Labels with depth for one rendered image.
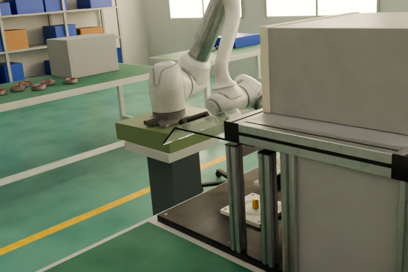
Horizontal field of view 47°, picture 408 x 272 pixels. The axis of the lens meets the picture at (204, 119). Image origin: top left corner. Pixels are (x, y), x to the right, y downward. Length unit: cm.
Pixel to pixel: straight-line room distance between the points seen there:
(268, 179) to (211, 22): 122
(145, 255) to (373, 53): 75
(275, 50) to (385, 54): 26
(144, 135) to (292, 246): 120
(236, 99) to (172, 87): 36
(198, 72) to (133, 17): 702
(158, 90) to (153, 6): 706
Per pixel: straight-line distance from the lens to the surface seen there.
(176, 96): 210
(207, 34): 217
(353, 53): 99
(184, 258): 125
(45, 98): 367
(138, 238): 137
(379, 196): 92
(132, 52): 918
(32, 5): 758
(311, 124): 103
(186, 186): 222
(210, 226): 134
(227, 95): 182
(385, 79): 96
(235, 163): 111
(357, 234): 98
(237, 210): 116
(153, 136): 207
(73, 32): 787
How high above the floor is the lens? 140
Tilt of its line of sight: 15 degrees down
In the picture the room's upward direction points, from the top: 4 degrees counter-clockwise
